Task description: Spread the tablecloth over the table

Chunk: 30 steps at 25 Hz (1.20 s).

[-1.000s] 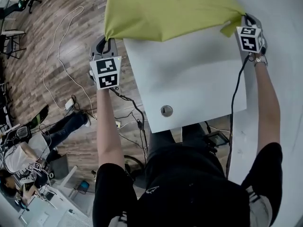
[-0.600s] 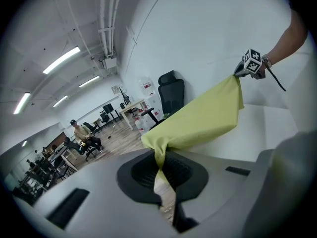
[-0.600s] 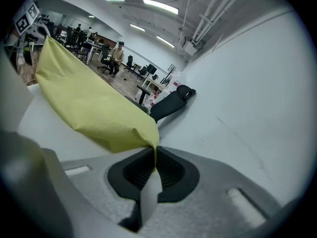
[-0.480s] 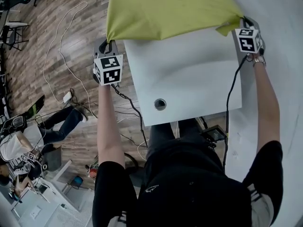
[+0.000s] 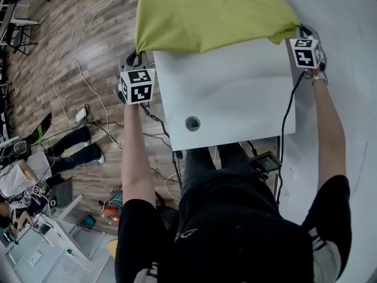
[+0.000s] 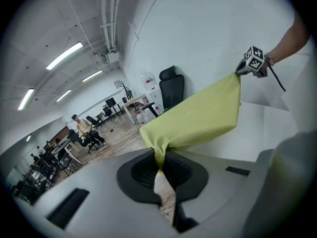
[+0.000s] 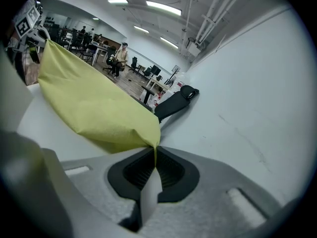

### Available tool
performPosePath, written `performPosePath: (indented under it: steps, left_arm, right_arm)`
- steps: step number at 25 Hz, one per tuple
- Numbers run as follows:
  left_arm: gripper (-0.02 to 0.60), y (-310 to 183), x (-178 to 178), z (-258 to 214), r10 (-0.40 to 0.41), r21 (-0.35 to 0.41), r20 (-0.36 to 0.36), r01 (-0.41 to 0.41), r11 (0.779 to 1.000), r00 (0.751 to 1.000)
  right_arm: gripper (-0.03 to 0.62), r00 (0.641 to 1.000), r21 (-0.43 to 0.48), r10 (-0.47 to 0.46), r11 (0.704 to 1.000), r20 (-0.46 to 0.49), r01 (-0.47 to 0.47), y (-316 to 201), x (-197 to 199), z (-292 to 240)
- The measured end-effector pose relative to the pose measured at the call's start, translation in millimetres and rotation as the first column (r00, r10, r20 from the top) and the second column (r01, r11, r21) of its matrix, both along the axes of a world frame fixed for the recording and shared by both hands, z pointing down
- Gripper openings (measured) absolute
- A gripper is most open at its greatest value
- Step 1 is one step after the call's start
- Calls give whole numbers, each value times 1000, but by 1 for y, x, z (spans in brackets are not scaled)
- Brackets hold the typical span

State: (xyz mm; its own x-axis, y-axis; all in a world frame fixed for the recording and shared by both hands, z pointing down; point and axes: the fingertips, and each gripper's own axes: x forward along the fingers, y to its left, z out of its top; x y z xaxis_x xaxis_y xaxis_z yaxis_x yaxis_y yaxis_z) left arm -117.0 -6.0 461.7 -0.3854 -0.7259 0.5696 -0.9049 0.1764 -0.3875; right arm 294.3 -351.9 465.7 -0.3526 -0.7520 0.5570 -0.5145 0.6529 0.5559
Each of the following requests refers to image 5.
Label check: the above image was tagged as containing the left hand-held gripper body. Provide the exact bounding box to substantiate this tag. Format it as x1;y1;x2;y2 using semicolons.
117;64;157;106

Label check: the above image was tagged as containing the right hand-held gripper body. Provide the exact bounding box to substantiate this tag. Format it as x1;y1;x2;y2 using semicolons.
289;38;326;70

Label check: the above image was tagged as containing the yellow-green cloth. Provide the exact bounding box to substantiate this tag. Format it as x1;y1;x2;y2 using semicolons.
134;0;302;55

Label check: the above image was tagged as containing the person's right forearm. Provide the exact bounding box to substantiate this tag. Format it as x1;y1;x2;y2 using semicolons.
312;81;347;226

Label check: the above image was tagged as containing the person's left forearm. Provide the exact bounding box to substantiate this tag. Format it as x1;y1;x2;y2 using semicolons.
121;103;157;209

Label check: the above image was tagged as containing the silver wristwatch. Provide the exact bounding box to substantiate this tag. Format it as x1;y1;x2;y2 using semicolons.
311;71;329;87

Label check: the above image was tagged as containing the person's left leg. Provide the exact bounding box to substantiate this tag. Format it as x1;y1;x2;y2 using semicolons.
181;147;219;194

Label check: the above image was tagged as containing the person's leg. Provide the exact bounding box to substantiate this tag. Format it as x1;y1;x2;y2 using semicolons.
181;147;219;194
216;141;254;176

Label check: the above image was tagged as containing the black and green board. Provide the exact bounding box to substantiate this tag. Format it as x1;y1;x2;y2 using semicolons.
29;112;54;143

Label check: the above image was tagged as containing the black folding chair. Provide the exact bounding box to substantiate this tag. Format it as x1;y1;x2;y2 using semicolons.
5;18;41;55

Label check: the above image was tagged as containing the black waist-mounted device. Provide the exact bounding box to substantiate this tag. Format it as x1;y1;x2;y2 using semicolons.
247;151;283;182

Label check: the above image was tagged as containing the person's right leg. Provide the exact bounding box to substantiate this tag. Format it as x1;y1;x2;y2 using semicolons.
216;141;254;176

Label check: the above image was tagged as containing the teal and orange machine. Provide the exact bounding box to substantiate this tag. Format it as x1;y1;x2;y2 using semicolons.
98;187;125;221

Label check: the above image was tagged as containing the blue round container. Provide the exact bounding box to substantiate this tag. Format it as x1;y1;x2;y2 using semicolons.
80;215;97;230

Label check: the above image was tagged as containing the round wooden tabletop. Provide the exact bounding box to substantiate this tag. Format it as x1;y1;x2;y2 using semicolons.
107;239;119;259

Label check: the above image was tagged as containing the person's torso in black shirt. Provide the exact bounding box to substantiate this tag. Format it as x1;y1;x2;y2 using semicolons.
113;174;354;283

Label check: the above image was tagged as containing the white cabinet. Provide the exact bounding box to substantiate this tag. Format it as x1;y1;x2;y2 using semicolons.
0;216;118;283

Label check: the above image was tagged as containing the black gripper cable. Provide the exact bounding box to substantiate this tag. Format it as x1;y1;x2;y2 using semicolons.
138;102;185;194
275;68;307;205

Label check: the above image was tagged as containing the long white floor cable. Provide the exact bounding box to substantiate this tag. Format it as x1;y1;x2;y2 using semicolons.
52;0;124;150

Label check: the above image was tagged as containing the round cable grommet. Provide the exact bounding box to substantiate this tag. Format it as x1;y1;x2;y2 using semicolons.
184;116;201;133

